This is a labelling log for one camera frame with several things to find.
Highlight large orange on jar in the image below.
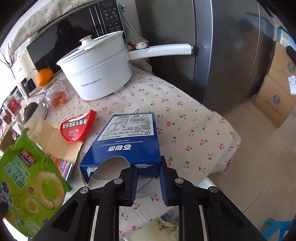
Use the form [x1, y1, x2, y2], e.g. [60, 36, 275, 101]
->
[36, 68, 53, 87]

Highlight white air fryer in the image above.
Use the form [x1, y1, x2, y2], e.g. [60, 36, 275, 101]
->
[12, 50, 42, 99]

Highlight torn orange cardboard box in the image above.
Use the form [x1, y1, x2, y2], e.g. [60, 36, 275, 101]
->
[27, 118, 82, 181]

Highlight cherry print tablecloth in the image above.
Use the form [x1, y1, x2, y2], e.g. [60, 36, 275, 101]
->
[45, 60, 241, 240]

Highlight white trash bin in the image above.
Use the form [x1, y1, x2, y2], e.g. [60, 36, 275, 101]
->
[122, 177, 217, 241]

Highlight glass teapot with lid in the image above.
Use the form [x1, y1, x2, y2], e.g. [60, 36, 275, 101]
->
[45, 80, 69, 108]

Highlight red labelled glass jar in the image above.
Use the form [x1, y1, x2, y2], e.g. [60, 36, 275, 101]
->
[5, 96, 21, 116]

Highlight dark green pumpkin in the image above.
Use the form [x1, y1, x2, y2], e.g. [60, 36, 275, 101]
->
[23, 102, 38, 123]

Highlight blue plastic stool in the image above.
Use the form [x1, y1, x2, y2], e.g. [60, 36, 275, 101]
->
[262, 218, 295, 240]

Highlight stacked white dishes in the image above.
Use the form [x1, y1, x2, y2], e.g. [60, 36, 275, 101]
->
[16, 101, 48, 128]

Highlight green onion rings snack bag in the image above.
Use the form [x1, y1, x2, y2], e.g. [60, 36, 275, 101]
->
[1, 130, 72, 237]

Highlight lower cardboard box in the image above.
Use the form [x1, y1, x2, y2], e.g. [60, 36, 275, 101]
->
[253, 75, 295, 128]

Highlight upper cardboard box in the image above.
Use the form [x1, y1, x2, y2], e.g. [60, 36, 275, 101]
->
[267, 42, 295, 101]

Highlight white electric cooking pot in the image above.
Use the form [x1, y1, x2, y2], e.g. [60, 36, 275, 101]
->
[57, 31, 194, 101]

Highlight red instant noodle lid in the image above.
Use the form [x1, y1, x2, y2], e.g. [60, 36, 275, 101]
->
[60, 110, 97, 143]

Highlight black microwave oven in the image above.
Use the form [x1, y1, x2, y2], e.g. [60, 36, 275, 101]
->
[27, 1, 124, 74]

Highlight blue milk carton box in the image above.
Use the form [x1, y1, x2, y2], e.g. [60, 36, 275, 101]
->
[79, 113, 161, 183]

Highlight dark grey refrigerator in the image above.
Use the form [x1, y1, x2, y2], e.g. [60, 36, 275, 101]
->
[135, 0, 274, 114]

